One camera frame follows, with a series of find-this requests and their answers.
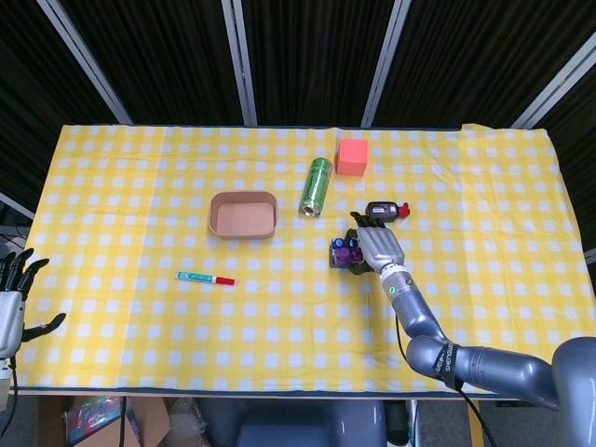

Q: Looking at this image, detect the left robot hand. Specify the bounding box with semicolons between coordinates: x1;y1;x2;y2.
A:
0;247;67;360

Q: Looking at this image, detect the grey metal frame post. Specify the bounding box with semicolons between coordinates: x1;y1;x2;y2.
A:
510;28;596;129
220;0;259;126
360;0;412;128
36;0;133;125

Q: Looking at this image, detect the blue battery pack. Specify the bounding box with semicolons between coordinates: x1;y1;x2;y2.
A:
329;237;360;270

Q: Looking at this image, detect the black red small device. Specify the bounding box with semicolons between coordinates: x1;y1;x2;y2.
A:
365;200;412;221

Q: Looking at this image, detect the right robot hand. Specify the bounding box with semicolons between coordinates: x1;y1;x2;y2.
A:
332;210;406;277

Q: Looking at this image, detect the orange cube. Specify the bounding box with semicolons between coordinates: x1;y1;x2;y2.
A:
334;138;370;178

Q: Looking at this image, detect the green drink can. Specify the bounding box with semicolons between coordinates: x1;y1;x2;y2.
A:
298;156;333;219

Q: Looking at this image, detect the black cable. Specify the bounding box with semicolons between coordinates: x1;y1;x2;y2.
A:
117;396;129;447
395;314;499;447

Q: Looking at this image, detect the brown paper tray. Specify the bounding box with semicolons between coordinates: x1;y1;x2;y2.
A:
207;191;279;241

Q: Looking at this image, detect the cardboard box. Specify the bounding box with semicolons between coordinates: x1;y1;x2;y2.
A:
37;396;171;447

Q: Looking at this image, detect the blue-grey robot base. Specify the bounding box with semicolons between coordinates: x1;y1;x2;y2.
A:
195;398;388;447

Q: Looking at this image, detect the colourful plastic bag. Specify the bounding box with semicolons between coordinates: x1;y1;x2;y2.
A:
62;396;123;444

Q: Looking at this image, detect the green marker with red cap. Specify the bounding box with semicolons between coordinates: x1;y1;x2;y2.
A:
174;271;237;287

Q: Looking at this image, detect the yellow checkered tablecloth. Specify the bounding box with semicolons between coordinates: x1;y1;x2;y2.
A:
20;122;596;398

